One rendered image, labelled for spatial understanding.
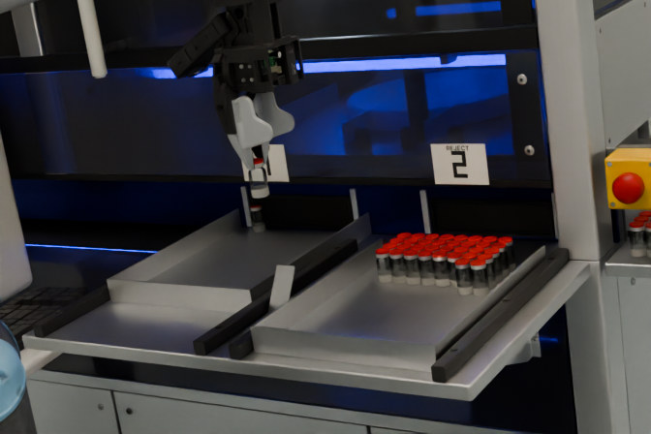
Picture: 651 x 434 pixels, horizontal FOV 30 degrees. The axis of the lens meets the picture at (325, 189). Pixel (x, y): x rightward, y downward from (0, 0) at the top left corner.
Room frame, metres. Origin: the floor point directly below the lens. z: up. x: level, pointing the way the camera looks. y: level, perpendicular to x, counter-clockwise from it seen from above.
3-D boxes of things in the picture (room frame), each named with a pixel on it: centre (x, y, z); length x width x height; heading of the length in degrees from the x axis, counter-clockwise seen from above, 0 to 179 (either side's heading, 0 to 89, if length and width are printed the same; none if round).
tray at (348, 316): (1.50, -0.08, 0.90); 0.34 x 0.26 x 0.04; 146
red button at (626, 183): (1.53, -0.39, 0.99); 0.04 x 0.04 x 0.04; 57
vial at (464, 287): (1.53, -0.17, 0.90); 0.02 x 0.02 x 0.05
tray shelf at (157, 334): (1.64, 0.03, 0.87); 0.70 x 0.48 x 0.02; 57
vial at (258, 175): (1.44, 0.08, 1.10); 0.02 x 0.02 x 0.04
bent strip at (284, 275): (1.53, 0.11, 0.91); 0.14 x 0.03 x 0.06; 147
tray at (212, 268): (1.79, 0.14, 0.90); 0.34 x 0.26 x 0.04; 147
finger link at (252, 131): (1.41, 0.07, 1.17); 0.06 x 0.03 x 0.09; 57
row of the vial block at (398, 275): (1.58, -0.13, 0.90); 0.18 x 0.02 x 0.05; 56
